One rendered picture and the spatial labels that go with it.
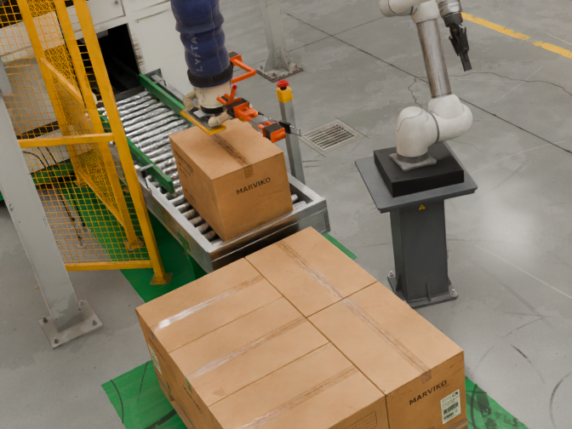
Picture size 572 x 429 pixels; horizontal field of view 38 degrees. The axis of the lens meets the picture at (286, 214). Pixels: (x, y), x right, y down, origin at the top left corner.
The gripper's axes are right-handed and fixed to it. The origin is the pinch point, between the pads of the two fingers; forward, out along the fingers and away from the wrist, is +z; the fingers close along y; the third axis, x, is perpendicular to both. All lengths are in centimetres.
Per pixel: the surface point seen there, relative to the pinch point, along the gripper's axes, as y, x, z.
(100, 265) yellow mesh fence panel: -202, -162, 34
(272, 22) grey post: -358, 30, -130
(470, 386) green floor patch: -60, -14, 141
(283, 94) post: -132, -43, -29
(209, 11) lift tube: -62, -85, -62
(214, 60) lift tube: -77, -86, -43
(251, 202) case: -100, -83, 27
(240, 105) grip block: -72, -81, -18
